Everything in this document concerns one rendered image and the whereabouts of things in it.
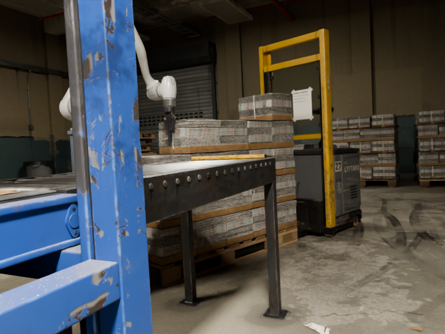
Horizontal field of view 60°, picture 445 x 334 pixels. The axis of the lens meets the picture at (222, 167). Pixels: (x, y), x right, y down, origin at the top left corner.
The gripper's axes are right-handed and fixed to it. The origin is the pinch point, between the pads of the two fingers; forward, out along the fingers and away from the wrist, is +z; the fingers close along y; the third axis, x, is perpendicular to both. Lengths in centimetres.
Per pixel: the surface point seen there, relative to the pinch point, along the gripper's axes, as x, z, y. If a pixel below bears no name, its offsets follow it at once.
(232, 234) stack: -42, 72, -18
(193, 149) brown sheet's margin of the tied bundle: -4.5, 9.6, -19.1
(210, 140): -20.7, 3.5, -19.2
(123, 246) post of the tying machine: 131, 30, -164
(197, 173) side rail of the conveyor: 82, 21, -125
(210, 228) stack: -20, 65, -18
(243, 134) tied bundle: -55, -2, -18
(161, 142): -3.1, 3.7, 14.3
